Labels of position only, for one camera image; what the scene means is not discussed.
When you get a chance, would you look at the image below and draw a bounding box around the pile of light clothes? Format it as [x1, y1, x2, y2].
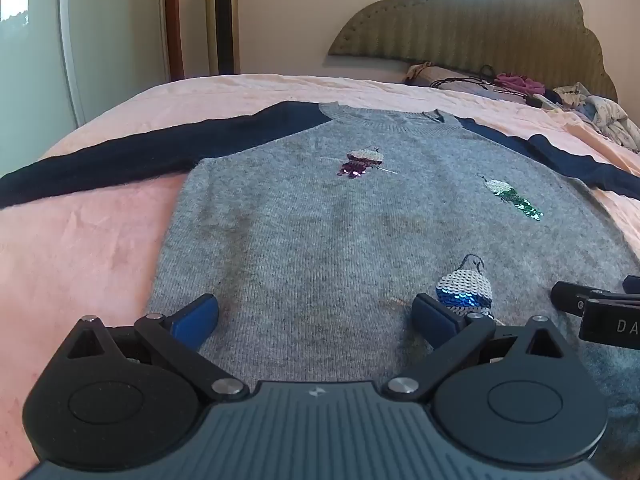
[552, 82, 640, 154]

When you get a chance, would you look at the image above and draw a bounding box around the pink crumpled cloth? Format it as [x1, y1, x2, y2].
[494, 72, 545, 92]

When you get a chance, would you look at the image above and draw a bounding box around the patterned pillow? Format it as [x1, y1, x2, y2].
[403, 61, 502, 97]

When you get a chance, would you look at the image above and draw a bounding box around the pink bed sheet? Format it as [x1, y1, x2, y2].
[0, 73, 640, 480]

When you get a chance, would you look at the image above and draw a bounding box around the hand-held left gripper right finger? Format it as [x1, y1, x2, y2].
[382, 293, 572, 403]

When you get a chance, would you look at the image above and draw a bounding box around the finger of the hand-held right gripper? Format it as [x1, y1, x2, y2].
[551, 281, 640, 317]

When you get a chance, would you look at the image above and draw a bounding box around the brown wooden door frame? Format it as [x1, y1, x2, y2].
[163, 0, 185, 82]

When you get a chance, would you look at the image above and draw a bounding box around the gold tower air conditioner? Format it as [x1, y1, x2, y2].
[204, 0, 241, 76]

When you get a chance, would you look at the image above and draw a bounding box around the black cable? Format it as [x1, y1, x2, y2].
[429, 64, 542, 107]

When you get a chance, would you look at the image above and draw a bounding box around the grey sweater with navy sleeves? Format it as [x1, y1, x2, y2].
[0, 101, 640, 433]

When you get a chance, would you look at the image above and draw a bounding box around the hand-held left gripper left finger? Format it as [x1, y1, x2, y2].
[65, 293, 250, 403]

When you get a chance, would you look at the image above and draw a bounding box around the white wardrobe door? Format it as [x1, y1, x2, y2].
[0, 0, 170, 128]

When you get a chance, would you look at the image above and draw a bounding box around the olive padded headboard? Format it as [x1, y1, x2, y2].
[327, 0, 619, 103]

